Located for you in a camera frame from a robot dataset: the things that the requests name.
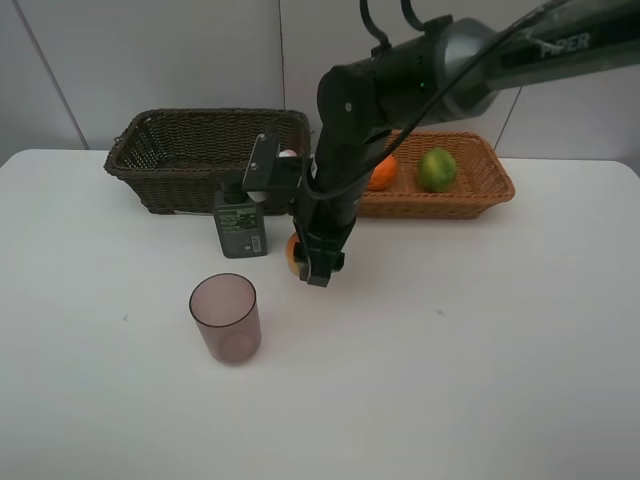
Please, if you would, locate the dark brown wicker basket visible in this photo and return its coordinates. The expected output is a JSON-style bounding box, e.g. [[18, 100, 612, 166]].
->
[[104, 108, 311, 215]]

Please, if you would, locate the green lime fruit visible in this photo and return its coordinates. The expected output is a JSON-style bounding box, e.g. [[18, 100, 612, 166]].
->
[[416, 148, 457, 193]]

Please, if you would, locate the light brown wicker basket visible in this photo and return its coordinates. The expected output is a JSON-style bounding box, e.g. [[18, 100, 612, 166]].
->
[[358, 131, 515, 220]]

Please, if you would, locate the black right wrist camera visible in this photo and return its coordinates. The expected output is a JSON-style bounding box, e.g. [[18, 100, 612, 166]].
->
[[242, 131, 316, 220]]

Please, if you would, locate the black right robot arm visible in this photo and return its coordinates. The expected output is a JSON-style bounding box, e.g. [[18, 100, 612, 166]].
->
[[293, 1, 639, 287]]

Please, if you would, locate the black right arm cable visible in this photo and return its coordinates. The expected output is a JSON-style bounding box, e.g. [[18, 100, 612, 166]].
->
[[299, 0, 556, 201]]

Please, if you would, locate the red yellow peach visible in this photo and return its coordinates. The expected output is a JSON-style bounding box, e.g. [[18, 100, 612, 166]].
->
[[285, 233, 299, 278]]

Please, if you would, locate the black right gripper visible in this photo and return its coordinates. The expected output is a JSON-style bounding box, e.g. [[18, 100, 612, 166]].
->
[[293, 127, 390, 288]]

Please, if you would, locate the translucent purple plastic cup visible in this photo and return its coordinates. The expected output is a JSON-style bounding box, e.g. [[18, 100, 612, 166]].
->
[[189, 273, 262, 365]]

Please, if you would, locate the dark green pump bottle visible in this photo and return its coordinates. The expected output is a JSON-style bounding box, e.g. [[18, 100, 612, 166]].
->
[[213, 180, 268, 259]]

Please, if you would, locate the pink bottle white cap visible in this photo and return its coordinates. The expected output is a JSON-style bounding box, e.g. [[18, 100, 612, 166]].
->
[[278, 149, 298, 159]]

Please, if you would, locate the orange tangerine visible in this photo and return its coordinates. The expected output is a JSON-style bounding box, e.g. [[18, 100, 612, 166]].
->
[[368, 155, 398, 192]]

